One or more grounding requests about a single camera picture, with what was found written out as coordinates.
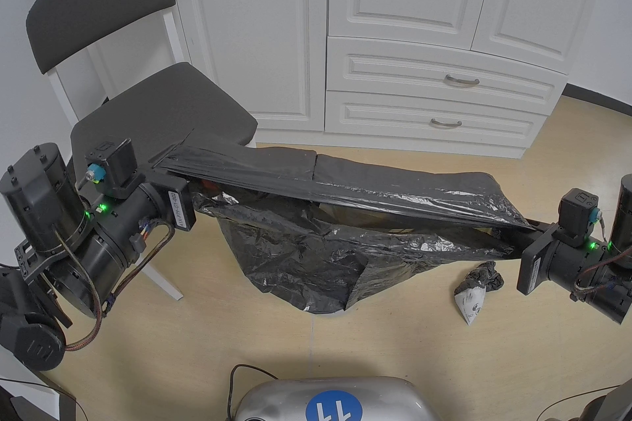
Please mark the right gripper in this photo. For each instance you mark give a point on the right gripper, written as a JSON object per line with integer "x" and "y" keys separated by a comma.
{"x": 558, "y": 261}

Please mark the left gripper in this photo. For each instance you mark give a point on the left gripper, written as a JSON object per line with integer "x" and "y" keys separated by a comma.
{"x": 143, "y": 216}

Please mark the white printed wrapper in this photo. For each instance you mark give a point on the white printed wrapper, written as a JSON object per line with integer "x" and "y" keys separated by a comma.
{"x": 471, "y": 303}

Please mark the black plastic bag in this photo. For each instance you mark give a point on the black plastic bag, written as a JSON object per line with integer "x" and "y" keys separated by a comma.
{"x": 306, "y": 251}

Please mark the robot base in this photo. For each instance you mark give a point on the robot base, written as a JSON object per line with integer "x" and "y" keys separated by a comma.
{"x": 340, "y": 402}

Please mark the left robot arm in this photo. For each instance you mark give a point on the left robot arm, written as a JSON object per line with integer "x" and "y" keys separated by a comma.
{"x": 39, "y": 202}

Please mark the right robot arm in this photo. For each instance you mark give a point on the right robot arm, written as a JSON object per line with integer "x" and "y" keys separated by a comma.
{"x": 623, "y": 212}

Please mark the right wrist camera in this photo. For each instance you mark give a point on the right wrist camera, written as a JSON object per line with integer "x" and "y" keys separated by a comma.
{"x": 575, "y": 212}

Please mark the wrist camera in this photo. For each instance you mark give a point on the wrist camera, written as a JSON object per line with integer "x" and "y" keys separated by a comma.
{"x": 111, "y": 162}
{"x": 575, "y": 212}

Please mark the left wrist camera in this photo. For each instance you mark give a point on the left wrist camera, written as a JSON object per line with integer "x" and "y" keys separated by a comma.
{"x": 111, "y": 162}

